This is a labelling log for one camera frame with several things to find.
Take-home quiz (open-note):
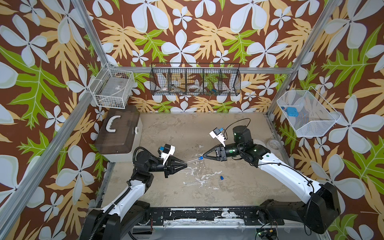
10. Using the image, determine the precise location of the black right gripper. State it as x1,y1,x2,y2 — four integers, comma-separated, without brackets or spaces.
203,144,245,163

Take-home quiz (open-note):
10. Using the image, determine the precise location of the blue object in basket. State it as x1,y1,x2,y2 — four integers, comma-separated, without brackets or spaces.
285,107,299,118

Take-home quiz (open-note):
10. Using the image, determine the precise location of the aluminium frame rail left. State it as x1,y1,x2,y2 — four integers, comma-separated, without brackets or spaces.
0,89,100,232

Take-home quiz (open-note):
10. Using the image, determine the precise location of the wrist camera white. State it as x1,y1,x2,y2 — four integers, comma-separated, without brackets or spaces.
159,144,176,166
210,128,226,147

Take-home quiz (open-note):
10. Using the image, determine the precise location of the aluminium frame rail back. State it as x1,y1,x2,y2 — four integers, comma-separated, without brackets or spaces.
116,66,295,75

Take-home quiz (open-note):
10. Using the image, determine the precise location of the clear packing tape roll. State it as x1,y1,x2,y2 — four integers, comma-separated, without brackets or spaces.
267,139,283,150

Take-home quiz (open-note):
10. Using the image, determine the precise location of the aluminium frame post left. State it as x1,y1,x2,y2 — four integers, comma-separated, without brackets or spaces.
71,0,110,68

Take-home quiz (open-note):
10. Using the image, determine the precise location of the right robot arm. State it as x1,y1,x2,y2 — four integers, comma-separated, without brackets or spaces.
203,126,341,234

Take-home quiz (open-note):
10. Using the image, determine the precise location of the white wire basket right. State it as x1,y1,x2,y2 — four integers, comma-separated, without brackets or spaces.
277,87,342,138

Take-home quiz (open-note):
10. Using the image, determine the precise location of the white wire basket left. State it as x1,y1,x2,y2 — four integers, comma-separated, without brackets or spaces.
90,65,135,109

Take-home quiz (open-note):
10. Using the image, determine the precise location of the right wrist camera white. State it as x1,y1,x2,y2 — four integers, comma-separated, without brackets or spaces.
210,128,226,147

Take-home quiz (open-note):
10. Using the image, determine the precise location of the aluminium frame post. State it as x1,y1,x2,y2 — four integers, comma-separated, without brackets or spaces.
266,0,340,117
71,0,110,68

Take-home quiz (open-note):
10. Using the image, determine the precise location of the white foam tape roll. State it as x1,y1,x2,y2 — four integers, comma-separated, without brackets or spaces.
253,140,267,148

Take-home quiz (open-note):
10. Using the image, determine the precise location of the brown lid storage box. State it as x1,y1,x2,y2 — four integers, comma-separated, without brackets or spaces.
95,105,143,163

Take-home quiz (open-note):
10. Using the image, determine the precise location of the aluminium frame post right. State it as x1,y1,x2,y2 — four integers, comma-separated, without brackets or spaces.
266,0,340,117

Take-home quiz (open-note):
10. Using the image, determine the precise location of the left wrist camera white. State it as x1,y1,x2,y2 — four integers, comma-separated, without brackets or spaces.
159,144,176,166

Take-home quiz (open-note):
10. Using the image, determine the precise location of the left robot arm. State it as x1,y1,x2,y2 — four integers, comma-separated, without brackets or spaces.
80,147,188,240

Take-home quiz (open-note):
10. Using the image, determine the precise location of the aluminium frame rail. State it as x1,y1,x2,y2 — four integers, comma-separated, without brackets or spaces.
0,89,100,232
116,66,295,75

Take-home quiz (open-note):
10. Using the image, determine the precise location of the black wire basket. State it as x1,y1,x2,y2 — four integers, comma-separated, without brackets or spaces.
149,63,242,96

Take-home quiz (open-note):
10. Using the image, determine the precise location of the white wire basket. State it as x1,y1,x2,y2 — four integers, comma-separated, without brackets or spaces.
90,65,135,109
277,87,342,138

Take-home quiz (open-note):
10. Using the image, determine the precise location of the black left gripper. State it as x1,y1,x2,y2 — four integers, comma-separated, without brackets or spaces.
146,156,186,179

